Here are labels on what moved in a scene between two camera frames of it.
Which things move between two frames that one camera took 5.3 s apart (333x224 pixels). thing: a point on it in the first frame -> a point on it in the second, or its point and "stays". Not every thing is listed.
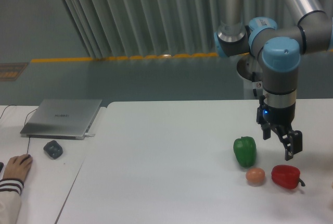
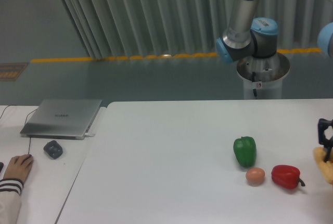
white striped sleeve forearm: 10,190 stays
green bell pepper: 245,150 stays
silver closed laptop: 61,119 stays
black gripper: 268,117 -> 323,123
